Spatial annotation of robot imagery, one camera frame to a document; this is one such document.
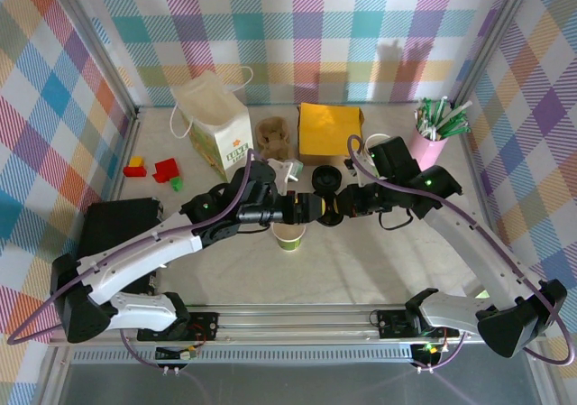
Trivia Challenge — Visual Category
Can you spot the aluminium side rail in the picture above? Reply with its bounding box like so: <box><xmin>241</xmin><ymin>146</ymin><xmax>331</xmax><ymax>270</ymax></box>
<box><xmin>457</xmin><ymin>129</ymin><xmax>542</xmax><ymax>320</ymax></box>
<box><xmin>49</xmin><ymin>106</ymin><xmax>143</xmax><ymax>311</ymax></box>

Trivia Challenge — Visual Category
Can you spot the brown cardboard cup carrier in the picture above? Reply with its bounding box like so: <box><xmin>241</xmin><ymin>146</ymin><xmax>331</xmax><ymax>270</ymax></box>
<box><xmin>255</xmin><ymin>115</ymin><xmax>292</xmax><ymax>161</ymax></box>

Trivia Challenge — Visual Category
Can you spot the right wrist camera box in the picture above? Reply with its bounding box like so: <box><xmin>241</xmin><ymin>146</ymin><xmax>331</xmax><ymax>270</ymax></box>
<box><xmin>344</xmin><ymin>157</ymin><xmax>367</xmax><ymax>189</ymax></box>

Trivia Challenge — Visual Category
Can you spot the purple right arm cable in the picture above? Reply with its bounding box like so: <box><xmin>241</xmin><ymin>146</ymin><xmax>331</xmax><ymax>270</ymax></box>
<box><xmin>346</xmin><ymin>133</ymin><xmax>572</xmax><ymax>368</ymax></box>

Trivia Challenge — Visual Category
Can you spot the aluminium mounting rail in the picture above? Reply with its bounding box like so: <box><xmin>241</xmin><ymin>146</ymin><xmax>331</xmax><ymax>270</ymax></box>
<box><xmin>47</xmin><ymin>304</ymin><xmax>545</xmax><ymax>348</ymax></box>

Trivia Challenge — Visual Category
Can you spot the brown cardboard box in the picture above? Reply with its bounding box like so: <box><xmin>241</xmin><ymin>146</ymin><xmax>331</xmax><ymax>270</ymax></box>
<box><xmin>299</xmin><ymin>152</ymin><xmax>351</xmax><ymax>167</ymax></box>

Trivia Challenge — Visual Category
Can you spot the black cup lid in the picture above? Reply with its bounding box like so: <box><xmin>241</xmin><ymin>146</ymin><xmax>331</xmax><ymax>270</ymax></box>
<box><xmin>315</xmin><ymin>210</ymin><xmax>346</xmax><ymax>229</ymax></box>

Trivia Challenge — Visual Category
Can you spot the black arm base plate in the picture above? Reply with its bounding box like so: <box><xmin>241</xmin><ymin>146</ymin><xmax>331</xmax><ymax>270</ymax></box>
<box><xmin>136</xmin><ymin>310</ymin><xmax>221</xmax><ymax>343</ymax></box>
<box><xmin>376</xmin><ymin>308</ymin><xmax>461</xmax><ymax>339</ymax></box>

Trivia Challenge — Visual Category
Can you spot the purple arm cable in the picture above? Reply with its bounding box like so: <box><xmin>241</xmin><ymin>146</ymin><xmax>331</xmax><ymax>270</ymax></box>
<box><xmin>6</xmin><ymin>150</ymin><xmax>267</xmax><ymax>347</ymax></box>
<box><xmin>346</xmin><ymin>133</ymin><xmax>572</xmax><ymax>368</ymax></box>

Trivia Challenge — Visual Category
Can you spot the stack of green paper cups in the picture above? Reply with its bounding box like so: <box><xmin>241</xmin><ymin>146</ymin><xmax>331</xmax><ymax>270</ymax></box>
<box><xmin>363</xmin><ymin>132</ymin><xmax>391</xmax><ymax>162</ymax></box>

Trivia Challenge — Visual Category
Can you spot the white printed paper bag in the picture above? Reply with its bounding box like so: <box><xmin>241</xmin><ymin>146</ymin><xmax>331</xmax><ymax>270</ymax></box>
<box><xmin>169</xmin><ymin>65</ymin><xmax>254</xmax><ymax>185</ymax></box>

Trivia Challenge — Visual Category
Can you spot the slotted grey cable duct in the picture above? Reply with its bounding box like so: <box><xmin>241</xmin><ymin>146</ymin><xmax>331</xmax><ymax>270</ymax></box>
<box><xmin>67</xmin><ymin>348</ymin><xmax>418</xmax><ymax>366</ymax></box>

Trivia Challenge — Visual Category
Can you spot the green white paper cup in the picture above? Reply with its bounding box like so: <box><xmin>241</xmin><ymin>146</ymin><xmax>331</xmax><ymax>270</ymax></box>
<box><xmin>271</xmin><ymin>222</ymin><xmax>307</xmax><ymax>253</ymax></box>

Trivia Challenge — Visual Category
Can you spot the pink straw holder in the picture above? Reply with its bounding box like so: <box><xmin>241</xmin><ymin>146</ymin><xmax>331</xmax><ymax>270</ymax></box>
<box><xmin>408</xmin><ymin>127</ymin><xmax>447</xmax><ymax>171</ymax></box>

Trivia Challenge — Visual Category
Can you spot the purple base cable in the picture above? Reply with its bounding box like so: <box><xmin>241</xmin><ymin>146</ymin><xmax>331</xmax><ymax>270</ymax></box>
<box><xmin>119</xmin><ymin>327</ymin><xmax>166</xmax><ymax>370</ymax></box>
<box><xmin>414</xmin><ymin>327</ymin><xmax>473</xmax><ymax>373</ymax></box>

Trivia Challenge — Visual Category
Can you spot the white wrapped straw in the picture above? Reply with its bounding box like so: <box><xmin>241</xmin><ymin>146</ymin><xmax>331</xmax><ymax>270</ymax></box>
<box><xmin>435</xmin><ymin>101</ymin><xmax>472</xmax><ymax>136</ymax></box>

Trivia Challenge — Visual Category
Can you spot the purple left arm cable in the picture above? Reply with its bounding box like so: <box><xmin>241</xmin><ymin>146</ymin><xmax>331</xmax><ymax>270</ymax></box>
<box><xmin>6</xmin><ymin>150</ymin><xmax>267</xmax><ymax>347</ymax></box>

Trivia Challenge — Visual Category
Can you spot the yellow napkin stack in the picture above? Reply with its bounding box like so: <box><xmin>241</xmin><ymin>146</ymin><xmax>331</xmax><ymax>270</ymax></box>
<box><xmin>298</xmin><ymin>102</ymin><xmax>365</xmax><ymax>159</ymax></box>

